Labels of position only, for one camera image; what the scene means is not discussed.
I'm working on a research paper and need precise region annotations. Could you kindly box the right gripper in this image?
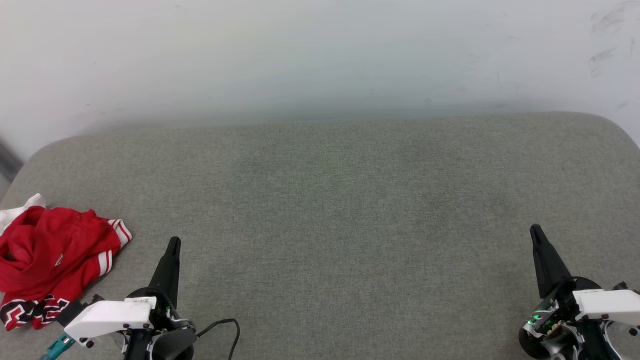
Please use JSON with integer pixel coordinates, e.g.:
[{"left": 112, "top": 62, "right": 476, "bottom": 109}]
[{"left": 518, "top": 224, "right": 626, "bottom": 360}]

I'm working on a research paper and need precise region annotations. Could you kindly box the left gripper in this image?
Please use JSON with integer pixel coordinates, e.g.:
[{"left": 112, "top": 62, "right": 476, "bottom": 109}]
[{"left": 122, "top": 236, "right": 198, "bottom": 360}]

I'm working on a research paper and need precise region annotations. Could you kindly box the red jersey with white stripes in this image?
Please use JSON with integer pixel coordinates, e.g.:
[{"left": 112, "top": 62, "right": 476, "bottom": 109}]
[{"left": 0, "top": 206, "right": 133, "bottom": 332}]

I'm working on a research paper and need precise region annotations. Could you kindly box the white cloth garment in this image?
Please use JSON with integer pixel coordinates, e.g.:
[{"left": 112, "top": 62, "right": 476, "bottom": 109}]
[{"left": 0, "top": 193, "right": 47, "bottom": 236}]

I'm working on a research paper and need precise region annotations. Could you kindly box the black cable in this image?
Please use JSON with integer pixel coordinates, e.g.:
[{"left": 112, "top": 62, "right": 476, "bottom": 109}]
[{"left": 196, "top": 318, "right": 241, "bottom": 360}]

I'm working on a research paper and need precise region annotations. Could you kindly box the teal cable connector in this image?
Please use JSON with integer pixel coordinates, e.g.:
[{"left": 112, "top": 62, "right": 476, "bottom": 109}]
[{"left": 40, "top": 334, "right": 76, "bottom": 360}]

